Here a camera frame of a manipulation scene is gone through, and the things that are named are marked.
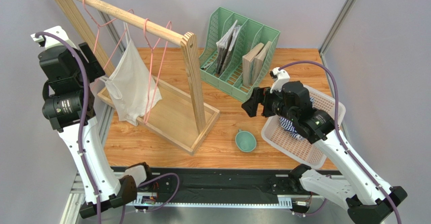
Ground beige books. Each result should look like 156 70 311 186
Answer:
242 41 272 87

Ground blue white striped tank top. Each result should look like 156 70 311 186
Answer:
280 97 316 141

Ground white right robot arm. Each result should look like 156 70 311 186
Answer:
241 81 407 223

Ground wooden clothes rack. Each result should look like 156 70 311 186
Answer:
55 0 220 154

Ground grey striped folded cloth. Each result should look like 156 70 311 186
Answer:
215 20 242 76

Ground white plastic basket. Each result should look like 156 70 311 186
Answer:
261 84 347 170

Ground green ceramic cup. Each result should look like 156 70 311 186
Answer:
235 129 257 153

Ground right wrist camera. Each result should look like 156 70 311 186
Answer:
270 67 290 93

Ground green plastic file organizer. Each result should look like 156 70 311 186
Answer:
199 7 280 102

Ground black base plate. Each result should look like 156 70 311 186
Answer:
111 166 324 205

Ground pink wire hanger with white top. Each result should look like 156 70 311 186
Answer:
82 0 135 83

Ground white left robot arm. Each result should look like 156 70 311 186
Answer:
38 43 148 218

